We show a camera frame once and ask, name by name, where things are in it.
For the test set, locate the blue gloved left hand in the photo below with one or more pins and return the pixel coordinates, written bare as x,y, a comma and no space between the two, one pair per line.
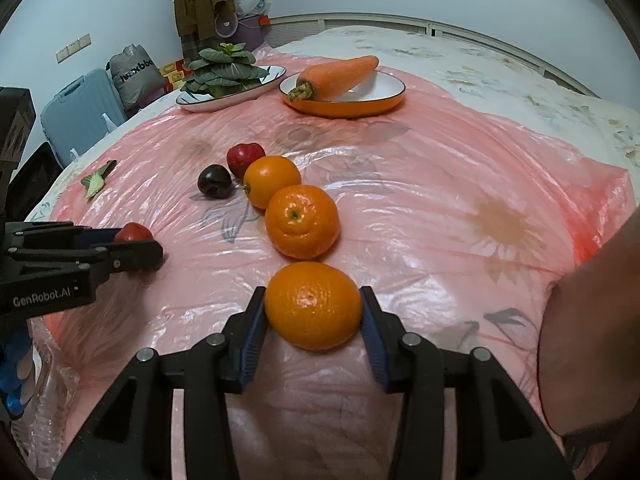
18,370

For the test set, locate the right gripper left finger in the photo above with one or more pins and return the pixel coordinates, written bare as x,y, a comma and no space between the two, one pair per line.
128,433

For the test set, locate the bok choy leaf far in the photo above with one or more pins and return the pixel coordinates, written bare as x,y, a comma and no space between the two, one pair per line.
94,182

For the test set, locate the orange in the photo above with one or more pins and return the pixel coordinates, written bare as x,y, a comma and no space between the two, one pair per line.
313,306
266,176
302,222

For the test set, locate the grey bag with lettering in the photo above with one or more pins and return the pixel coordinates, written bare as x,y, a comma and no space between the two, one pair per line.
136,77

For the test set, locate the pile of green leaves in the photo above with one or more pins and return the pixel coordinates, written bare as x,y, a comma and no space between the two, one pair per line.
223,70

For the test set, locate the floral bed quilt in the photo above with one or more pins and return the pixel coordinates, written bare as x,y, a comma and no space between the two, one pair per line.
489,81

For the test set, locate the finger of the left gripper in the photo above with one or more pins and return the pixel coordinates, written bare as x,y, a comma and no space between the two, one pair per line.
95,264
56,235

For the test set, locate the dark plum far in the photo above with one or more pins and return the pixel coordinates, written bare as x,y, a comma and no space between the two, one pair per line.
215,182

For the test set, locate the wall switch panel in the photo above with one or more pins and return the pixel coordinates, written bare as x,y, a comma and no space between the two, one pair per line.
73,48

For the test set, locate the orange rimmed white plate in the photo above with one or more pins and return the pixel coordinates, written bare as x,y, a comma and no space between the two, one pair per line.
378,94

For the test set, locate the light blue suitcase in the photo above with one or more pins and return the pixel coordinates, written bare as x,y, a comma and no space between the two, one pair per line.
78,116

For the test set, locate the pink plastic sheet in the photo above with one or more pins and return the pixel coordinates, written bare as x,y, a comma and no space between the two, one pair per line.
458,220

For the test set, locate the purple bin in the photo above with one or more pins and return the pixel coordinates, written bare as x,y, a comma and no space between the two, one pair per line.
249,31

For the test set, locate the white plate with greens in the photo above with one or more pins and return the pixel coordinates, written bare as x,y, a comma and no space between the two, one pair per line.
205,103

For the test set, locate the clear glass square dish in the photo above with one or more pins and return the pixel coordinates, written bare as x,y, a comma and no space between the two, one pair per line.
40,432

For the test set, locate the red apple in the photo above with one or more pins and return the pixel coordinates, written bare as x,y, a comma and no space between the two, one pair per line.
241,156
133,232

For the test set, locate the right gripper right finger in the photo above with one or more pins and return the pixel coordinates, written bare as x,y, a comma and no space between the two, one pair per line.
498,433

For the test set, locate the orange carrot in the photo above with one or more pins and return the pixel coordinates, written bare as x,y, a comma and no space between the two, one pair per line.
330,80

